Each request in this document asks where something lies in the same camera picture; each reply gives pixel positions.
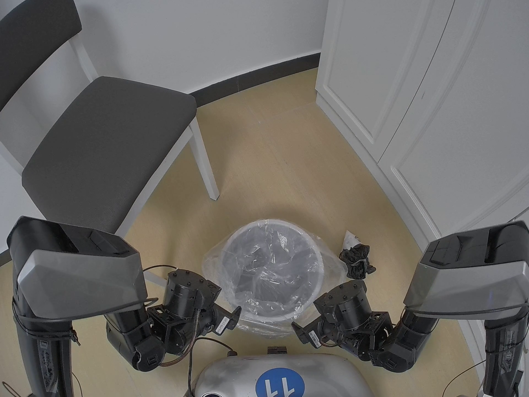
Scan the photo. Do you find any white chair dark grey seat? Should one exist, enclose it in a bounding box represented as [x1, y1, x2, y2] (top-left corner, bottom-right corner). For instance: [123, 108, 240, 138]
[0, 0, 220, 288]

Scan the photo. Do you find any white wardrobe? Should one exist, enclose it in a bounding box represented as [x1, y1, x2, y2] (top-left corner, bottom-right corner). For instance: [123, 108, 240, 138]
[315, 0, 529, 397]

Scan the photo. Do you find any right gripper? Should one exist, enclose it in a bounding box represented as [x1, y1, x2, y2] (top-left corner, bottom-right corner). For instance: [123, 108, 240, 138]
[291, 322, 334, 350]

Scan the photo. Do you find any black cable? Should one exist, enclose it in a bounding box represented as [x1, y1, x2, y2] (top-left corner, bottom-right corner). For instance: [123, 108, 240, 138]
[187, 337, 237, 397]

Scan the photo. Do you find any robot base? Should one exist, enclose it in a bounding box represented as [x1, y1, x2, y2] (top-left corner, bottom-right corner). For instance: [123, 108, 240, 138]
[194, 346, 374, 397]

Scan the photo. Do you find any white trash bin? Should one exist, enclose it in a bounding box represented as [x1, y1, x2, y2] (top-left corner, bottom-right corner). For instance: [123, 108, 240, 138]
[219, 218, 325, 321]

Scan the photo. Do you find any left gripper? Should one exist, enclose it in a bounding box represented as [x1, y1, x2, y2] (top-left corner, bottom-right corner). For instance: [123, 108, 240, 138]
[198, 304, 243, 339]

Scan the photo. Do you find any black plastic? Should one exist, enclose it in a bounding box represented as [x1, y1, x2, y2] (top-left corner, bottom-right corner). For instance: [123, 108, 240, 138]
[339, 242, 377, 281]

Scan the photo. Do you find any clear plastic bag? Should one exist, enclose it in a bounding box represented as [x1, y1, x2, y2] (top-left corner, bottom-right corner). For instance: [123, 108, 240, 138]
[202, 218, 346, 338]

